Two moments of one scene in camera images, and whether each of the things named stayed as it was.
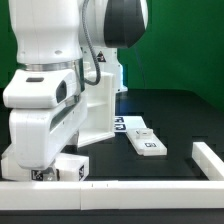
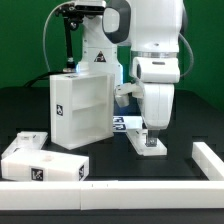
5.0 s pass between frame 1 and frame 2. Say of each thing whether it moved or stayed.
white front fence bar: stayed
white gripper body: moved
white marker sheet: stayed
